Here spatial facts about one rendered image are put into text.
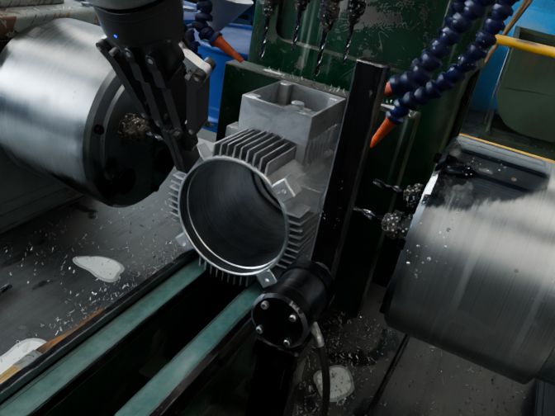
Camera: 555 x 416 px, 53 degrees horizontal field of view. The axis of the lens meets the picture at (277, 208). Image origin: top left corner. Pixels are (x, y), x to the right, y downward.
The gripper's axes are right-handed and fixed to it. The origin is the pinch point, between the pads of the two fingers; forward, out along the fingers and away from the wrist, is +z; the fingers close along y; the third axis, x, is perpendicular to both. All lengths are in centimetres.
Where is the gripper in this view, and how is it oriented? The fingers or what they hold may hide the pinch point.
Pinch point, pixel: (182, 144)
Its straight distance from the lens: 65.7
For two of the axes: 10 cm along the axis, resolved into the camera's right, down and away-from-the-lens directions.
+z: 0.7, 5.8, 8.1
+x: -4.6, 7.4, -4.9
